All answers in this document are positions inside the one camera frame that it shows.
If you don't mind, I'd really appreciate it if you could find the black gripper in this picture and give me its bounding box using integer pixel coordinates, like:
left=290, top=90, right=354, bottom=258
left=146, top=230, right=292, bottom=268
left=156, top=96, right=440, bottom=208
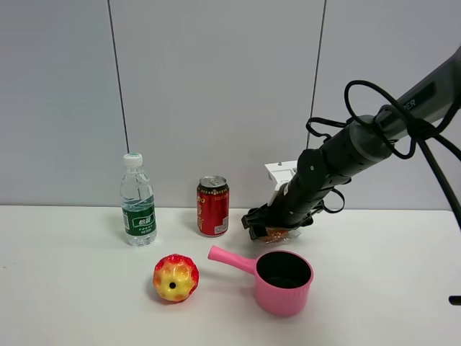
left=241, top=172, right=352, bottom=241

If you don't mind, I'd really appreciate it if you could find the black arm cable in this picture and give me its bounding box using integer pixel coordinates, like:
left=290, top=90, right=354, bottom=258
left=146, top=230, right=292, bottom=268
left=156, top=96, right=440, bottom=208
left=305, top=79, right=461, bottom=231

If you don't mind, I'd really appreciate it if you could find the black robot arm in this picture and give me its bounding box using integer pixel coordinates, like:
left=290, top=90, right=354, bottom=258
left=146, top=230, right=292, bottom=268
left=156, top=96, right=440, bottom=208
left=241, top=50, right=460, bottom=240

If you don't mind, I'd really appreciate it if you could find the clear water bottle green label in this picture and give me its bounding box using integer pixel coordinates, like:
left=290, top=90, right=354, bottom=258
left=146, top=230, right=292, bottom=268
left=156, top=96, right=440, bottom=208
left=120, top=153, right=157, bottom=247

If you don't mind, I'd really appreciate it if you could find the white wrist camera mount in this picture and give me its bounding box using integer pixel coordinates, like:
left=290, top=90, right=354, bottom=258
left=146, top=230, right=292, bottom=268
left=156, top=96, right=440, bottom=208
left=265, top=161, right=297, bottom=191

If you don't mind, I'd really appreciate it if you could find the fruit tart pastry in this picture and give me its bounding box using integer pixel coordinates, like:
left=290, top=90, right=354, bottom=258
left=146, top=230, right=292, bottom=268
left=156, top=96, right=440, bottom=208
left=259, top=228, right=300, bottom=244

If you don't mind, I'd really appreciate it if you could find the red drink can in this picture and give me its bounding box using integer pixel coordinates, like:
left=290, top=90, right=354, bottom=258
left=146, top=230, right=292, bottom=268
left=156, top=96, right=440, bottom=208
left=197, top=175, right=229, bottom=236

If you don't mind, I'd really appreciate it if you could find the red yellow toy ball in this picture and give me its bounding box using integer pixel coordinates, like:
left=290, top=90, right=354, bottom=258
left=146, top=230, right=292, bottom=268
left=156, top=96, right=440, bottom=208
left=152, top=254, right=200, bottom=303

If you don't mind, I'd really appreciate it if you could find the pink saucepan with handle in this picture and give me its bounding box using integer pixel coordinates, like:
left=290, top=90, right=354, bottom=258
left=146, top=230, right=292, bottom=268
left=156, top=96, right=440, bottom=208
left=207, top=246, right=314, bottom=316

